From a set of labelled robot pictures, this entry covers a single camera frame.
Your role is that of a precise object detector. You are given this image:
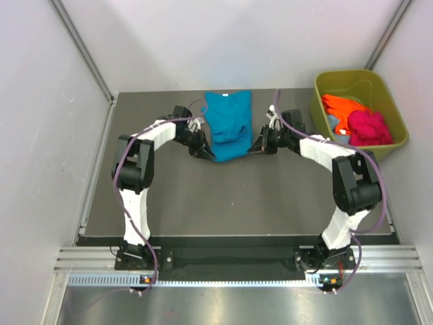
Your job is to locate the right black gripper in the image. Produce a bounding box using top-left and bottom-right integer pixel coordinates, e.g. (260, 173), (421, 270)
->
(248, 125), (290, 156)

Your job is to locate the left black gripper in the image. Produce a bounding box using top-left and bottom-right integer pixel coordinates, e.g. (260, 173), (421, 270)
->
(174, 127), (216, 160)

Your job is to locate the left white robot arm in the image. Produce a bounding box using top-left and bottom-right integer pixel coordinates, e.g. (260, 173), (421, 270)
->
(111, 106), (214, 271)

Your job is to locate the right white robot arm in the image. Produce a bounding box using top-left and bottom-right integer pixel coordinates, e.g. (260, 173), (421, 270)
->
(249, 105), (382, 272)

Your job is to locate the grey blue t shirt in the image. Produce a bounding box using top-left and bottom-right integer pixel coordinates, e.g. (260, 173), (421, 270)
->
(326, 114), (351, 144)

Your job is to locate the orange t shirt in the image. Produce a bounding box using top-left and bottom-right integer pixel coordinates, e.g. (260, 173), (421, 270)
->
(321, 94), (373, 132)

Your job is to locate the magenta t shirt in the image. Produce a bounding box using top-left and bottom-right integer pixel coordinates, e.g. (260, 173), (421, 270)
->
(348, 111), (394, 147)

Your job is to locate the olive green plastic bin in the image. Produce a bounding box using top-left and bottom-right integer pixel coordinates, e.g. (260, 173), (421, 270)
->
(311, 70), (409, 160)

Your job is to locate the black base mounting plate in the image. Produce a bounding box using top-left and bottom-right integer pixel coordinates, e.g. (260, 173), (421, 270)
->
(114, 247), (352, 272)

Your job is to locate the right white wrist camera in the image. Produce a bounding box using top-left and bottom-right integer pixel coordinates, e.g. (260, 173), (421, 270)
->
(266, 104), (281, 131)

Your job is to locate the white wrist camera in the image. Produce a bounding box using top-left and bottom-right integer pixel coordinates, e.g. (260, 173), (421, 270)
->
(187, 117), (205, 133)
(266, 104), (281, 131)

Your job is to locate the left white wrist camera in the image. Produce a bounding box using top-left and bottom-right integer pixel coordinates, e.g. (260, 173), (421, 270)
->
(187, 117), (205, 133)

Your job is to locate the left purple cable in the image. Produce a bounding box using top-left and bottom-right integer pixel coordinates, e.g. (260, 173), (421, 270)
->
(111, 98), (209, 295)

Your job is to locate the purple cable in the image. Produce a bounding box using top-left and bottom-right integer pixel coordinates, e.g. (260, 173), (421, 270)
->
(111, 98), (209, 295)
(272, 89), (388, 294)

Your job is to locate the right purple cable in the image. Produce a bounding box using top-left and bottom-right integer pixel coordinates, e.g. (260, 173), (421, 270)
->
(272, 89), (388, 294)

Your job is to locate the grey slotted cable duct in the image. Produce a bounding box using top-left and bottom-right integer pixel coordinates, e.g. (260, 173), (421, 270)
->
(68, 274), (338, 288)

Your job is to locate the left corner aluminium post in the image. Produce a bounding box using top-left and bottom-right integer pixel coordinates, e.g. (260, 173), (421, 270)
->
(48, 0), (114, 103)

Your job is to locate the corner aluminium post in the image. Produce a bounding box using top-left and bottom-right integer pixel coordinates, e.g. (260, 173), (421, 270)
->
(48, 0), (114, 103)
(365, 0), (415, 70)

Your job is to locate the aluminium frame rail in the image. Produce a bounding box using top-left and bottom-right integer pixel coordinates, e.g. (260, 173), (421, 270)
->
(54, 245), (422, 273)

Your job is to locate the right corner aluminium post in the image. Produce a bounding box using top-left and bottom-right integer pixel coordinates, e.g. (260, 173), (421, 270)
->
(365, 0), (415, 70)

